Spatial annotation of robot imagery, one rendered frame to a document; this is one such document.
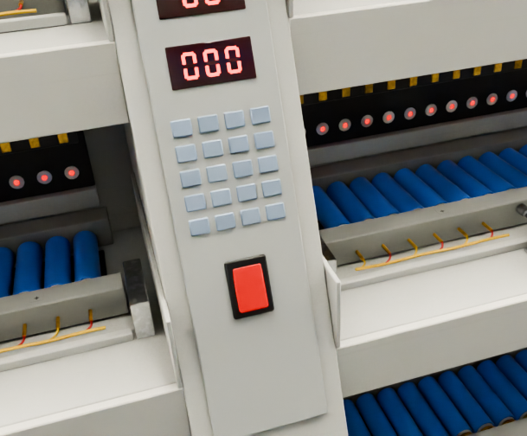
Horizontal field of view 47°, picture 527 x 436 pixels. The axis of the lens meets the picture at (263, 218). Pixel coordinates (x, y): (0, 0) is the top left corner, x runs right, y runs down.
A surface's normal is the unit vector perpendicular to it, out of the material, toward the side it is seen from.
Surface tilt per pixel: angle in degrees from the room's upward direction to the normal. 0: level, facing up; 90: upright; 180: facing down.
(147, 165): 90
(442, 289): 21
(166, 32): 90
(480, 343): 111
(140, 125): 90
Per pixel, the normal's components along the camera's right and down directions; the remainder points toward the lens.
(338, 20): 0.28, 0.48
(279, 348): 0.24, 0.14
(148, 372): -0.06, -0.85
